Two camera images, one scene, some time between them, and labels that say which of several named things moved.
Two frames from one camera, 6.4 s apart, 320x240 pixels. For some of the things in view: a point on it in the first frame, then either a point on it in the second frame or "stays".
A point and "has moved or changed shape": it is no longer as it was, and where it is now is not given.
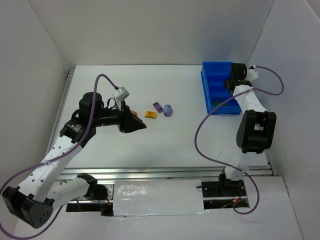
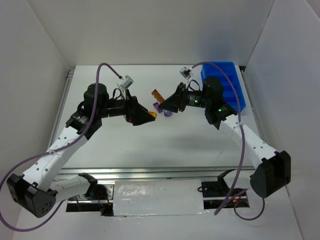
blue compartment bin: [213, 74] stays
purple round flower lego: [167, 110] stays
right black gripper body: [227, 83] → [181, 97]
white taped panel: [133, 198] stays
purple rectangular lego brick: [158, 107] stays
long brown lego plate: [135, 114] has moved or changed shape
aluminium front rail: [111, 173] stays
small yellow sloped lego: [150, 114] stays
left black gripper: [122, 121] → [133, 110]
